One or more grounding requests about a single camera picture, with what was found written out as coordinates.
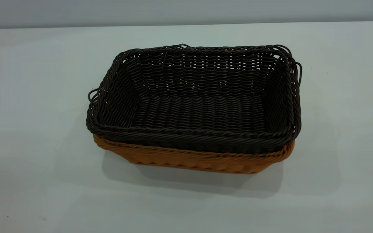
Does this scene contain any dark brown wicker basket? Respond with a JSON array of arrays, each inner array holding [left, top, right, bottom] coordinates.
[[86, 44, 303, 154]]

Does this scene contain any orange wicker basket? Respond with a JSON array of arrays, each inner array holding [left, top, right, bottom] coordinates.
[[93, 134, 295, 174]]

